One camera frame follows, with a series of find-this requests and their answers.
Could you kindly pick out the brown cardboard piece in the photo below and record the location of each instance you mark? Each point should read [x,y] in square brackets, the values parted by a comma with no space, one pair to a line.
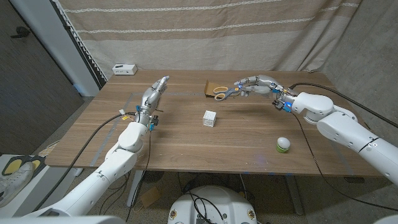
[150,196]

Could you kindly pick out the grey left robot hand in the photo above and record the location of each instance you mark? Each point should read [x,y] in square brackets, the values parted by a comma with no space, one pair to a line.
[149,101]

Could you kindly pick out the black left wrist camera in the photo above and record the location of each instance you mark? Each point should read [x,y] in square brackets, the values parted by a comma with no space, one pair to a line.
[154,119]

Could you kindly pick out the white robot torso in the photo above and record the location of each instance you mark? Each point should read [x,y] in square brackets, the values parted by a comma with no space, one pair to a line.
[224,199]

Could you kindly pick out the white and green ball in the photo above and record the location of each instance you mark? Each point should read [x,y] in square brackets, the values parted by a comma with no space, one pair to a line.
[283,143]

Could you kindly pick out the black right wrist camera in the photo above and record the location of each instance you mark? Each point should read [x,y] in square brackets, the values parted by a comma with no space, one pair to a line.
[280,105]

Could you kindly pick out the white cube block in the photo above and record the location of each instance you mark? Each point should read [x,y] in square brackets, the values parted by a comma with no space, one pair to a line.
[209,119]

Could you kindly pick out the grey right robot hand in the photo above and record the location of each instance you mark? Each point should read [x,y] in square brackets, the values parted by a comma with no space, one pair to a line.
[265,85]

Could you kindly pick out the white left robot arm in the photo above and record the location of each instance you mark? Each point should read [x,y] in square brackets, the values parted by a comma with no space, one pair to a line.
[118,158]

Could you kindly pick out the white sneaker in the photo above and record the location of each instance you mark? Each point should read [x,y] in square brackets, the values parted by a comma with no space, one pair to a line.
[12,183]

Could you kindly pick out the brown paper bag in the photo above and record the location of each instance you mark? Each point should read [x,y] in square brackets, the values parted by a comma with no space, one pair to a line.
[210,87]

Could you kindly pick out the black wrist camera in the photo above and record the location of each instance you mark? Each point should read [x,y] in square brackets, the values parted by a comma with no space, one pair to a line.
[154,119]
[280,105]

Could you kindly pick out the white power strip box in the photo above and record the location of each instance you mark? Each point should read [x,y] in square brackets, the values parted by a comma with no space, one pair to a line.
[124,69]

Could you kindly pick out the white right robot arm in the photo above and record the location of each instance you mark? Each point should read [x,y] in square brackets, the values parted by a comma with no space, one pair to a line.
[342,130]

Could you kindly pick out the black triangle-edged trim strip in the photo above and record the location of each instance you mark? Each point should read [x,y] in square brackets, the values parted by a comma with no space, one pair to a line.
[81,46]

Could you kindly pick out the yellow black pad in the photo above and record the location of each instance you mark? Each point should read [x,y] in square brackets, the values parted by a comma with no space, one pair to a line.
[12,166]
[38,163]

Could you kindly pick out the white table leg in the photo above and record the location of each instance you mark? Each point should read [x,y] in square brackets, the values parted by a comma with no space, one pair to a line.
[293,193]
[135,186]

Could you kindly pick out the beige striped curtain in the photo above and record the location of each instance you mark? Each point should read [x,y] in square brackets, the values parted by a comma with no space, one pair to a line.
[199,37]

